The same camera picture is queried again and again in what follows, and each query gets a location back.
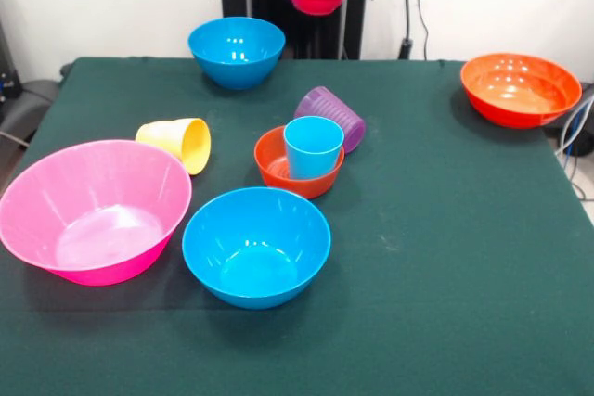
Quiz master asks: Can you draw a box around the blue plastic bowl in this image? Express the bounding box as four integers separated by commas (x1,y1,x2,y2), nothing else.
187,16,287,91
181,186,332,311

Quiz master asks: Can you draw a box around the purple ribbed plastic cup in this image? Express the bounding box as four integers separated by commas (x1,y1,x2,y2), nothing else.
293,85,367,155

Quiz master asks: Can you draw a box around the blue plastic cup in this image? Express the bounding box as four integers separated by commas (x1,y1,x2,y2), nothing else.
282,116,345,181

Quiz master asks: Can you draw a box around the small red-orange plastic bowl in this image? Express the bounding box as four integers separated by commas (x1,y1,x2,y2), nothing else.
253,125,346,200

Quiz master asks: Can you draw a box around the large orange plastic bowl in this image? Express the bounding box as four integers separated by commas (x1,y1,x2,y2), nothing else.
459,52,583,130

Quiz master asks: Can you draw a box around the yellow plastic cup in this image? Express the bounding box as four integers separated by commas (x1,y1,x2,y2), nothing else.
135,117,213,176

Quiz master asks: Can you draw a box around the large pink plastic bowl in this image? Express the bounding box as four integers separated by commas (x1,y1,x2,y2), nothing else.
0,138,194,287

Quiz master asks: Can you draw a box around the dark green tablecloth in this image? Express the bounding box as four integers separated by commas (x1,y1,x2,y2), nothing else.
0,56,594,396

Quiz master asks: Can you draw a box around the black hanging cable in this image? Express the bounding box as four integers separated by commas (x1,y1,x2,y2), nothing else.
397,0,442,61

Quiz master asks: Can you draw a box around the tangle of floor cables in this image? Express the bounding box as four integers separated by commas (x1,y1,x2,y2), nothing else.
554,94,594,205

